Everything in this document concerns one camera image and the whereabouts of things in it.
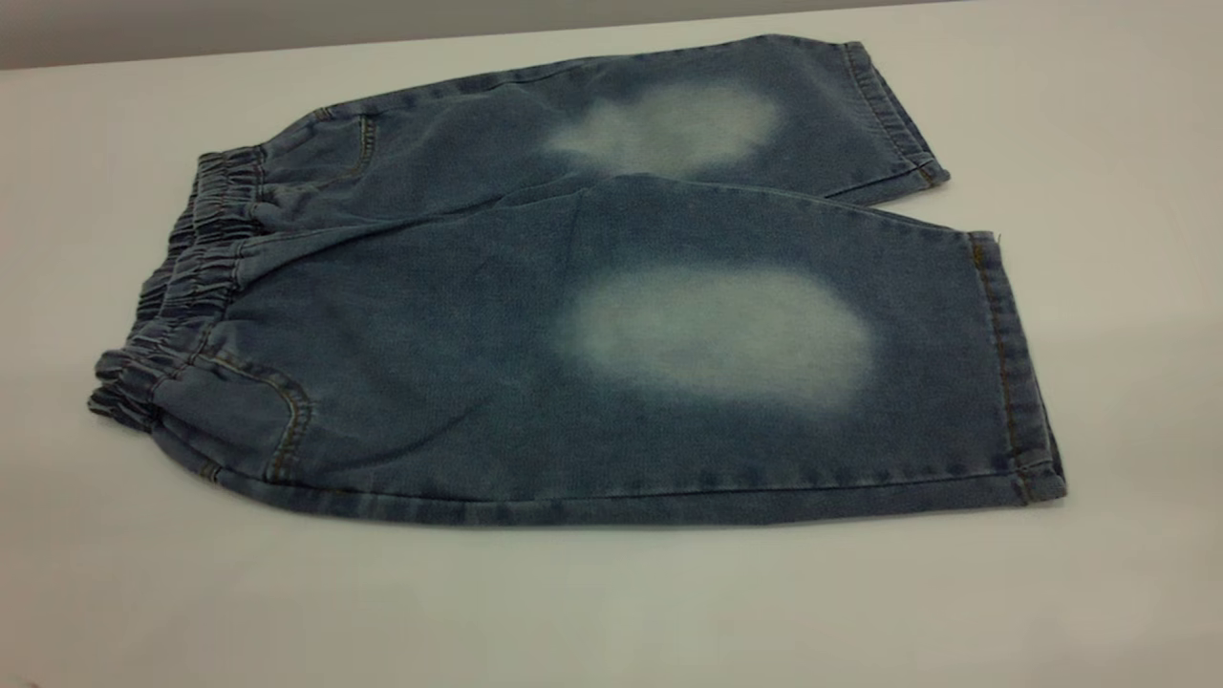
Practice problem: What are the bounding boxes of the blue denim children's pants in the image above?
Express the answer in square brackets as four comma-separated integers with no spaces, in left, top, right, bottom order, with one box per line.
[88,34,1068,528]

